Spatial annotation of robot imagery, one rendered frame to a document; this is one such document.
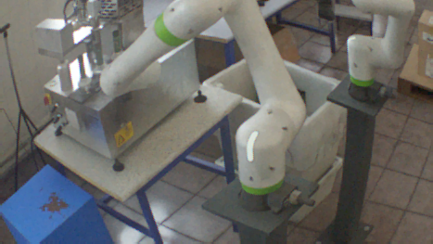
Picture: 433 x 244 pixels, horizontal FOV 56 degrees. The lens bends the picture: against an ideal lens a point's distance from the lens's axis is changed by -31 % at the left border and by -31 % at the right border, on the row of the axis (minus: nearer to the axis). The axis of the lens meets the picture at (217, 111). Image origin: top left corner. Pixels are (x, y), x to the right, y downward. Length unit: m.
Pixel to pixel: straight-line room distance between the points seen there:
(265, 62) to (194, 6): 0.31
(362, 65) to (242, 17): 0.66
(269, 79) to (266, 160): 0.22
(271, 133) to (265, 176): 0.12
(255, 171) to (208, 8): 0.45
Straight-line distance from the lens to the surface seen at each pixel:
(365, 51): 1.94
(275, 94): 1.54
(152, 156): 2.13
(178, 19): 1.35
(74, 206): 2.21
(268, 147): 1.43
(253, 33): 1.49
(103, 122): 1.99
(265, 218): 1.54
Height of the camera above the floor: 1.99
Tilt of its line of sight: 32 degrees down
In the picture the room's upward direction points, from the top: 7 degrees counter-clockwise
